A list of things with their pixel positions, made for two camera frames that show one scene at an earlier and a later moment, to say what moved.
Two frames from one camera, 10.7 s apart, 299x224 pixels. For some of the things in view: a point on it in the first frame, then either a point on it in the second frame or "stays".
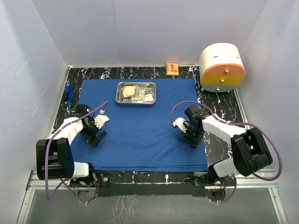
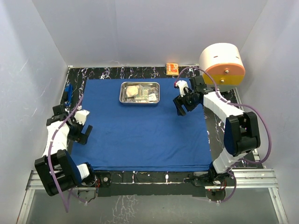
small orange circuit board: (172, 69) stays
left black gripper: (89, 139) -> (76, 137)
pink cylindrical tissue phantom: (221, 67) stays
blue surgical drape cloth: (141, 138) stays
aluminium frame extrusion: (267, 180) stays
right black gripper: (194, 141) -> (178, 101)
